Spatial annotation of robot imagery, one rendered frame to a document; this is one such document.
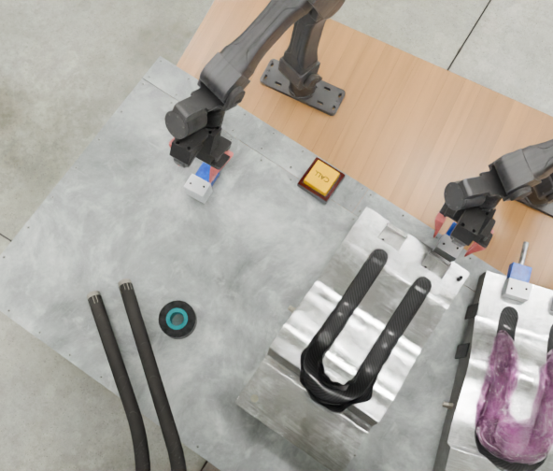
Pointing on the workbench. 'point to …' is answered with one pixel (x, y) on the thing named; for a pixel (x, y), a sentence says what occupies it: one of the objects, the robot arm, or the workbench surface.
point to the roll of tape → (175, 315)
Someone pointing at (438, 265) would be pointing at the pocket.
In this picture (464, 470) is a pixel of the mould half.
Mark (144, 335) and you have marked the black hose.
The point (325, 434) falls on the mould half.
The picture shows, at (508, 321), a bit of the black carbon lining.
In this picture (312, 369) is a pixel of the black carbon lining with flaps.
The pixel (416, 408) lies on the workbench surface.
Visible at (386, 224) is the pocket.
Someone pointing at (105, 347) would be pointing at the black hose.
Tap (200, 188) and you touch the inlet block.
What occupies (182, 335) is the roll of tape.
